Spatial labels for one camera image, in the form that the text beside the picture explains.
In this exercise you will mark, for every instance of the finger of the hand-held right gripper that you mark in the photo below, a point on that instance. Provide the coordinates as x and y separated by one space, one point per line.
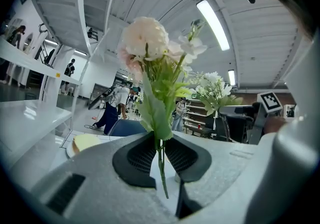
235 110

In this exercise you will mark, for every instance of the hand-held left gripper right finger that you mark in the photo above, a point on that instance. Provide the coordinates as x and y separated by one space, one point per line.
220 168

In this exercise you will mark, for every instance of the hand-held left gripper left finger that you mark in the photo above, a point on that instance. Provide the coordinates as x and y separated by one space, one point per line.
100 188

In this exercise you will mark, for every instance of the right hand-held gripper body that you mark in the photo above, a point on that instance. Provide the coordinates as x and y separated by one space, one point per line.
270 102

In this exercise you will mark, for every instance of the white flower bouquet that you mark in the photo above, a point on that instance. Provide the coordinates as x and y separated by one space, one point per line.
212 88

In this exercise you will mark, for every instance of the pink flower bouquet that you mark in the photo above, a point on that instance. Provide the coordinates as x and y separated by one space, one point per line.
147 38

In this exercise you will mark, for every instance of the person's right hand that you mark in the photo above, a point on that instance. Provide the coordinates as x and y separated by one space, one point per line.
275 124

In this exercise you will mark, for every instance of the black office chair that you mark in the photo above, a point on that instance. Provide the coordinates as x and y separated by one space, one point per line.
232 128

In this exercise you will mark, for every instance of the person's white shirt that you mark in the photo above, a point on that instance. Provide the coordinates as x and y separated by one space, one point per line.
300 93

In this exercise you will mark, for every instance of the long ceiling light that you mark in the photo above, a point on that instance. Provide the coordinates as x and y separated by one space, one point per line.
231 77
213 24

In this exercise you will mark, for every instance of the dark coffee table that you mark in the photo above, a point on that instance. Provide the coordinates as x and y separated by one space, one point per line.
197 130

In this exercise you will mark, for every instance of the beige plate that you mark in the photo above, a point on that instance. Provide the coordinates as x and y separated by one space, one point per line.
70 150

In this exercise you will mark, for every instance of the yellow bread slice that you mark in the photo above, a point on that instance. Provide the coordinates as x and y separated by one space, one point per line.
86 142

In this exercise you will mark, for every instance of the table with grid tablecloth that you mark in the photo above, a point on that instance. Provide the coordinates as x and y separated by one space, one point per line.
105 139

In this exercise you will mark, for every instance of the blue chair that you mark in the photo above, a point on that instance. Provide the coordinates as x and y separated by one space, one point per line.
127 128

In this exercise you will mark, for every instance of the black backpack rig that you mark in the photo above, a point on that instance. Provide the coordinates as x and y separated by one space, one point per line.
98 99

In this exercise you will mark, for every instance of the white metal shelf rack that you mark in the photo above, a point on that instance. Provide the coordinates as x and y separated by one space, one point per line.
30 118

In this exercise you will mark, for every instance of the yellow sticker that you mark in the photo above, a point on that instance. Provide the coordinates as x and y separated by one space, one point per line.
58 75

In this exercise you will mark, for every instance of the white wall shelves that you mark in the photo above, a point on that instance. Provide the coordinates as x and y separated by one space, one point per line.
196 110

